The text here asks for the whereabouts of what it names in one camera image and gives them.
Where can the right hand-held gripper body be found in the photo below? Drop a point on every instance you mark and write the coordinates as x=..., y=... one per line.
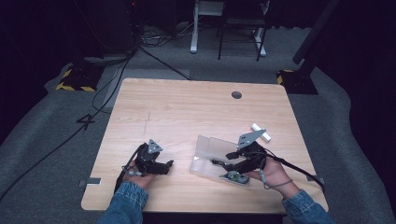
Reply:
x=250, y=138

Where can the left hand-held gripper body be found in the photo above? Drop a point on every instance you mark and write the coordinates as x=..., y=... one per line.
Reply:
x=146, y=158

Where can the clear plastic pencil case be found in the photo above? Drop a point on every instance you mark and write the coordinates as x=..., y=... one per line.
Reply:
x=208, y=155

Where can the person's left hand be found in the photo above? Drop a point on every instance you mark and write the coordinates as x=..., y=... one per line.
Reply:
x=138, y=180

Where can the person's right hand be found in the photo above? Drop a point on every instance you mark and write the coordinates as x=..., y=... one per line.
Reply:
x=275, y=175

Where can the white eraser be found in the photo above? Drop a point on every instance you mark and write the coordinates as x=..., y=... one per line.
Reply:
x=256, y=126

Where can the dark round table grommet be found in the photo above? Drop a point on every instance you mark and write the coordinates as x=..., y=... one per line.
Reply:
x=236, y=95

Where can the grey tape strip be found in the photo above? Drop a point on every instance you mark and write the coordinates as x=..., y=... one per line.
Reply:
x=91, y=181
x=316, y=179

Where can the black yellow striped stand base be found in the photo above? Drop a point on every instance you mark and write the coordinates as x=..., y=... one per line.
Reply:
x=79, y=77
x=297, y=82

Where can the black slanted pole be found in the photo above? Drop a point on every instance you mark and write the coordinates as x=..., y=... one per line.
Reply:
x=314, y=34

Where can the black equipment tower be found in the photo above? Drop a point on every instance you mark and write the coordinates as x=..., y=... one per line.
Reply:
x=120, y=28

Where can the black chair frame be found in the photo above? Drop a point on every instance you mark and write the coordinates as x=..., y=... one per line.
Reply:
x=220, y=40

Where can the white desk frame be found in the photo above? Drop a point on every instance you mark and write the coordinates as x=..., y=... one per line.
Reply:
x=195, y=31

